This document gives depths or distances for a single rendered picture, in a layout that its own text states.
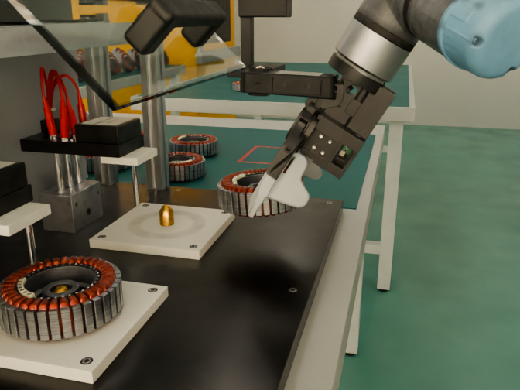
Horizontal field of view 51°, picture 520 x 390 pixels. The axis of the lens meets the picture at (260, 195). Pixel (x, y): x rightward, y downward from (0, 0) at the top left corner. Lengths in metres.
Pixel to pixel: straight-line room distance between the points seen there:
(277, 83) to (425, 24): 0.18
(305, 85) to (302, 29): 5.18
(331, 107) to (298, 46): 5.19
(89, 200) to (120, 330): 0.32
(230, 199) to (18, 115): 0.38
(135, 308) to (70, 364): 0.10
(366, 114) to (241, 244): 0.23
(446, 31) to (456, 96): 5.26
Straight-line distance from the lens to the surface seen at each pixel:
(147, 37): 0.35
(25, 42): 0.65
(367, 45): 0.61
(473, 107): 5.82
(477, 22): 0.51
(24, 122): 0.90
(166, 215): 0.74
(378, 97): 0.63
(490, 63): 0.52
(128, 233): 0.73
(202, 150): 1.21
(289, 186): 0.62
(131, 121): 0.74
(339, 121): 0.64
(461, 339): 2.04
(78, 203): 0.78
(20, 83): 0.89
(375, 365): 1.83
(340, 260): 0.72
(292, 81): 0.64
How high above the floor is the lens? 1.05
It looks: 18 degrees down
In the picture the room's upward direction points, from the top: straight up
